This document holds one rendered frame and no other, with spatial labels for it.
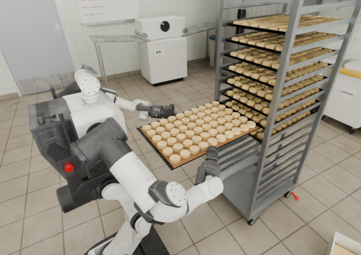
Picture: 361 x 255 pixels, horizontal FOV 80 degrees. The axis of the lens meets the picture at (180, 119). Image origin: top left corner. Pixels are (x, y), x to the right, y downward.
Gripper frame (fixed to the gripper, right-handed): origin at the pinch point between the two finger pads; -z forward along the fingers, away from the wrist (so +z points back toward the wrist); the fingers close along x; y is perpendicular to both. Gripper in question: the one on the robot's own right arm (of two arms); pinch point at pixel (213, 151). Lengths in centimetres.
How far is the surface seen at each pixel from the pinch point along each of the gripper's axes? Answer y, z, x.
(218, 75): 2, -58, 18
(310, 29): -42, -43, 49
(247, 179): -30, -67, -86
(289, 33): -29, -27, 50
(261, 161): -29.4, -26.3, -26.1
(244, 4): -10, -70, 59
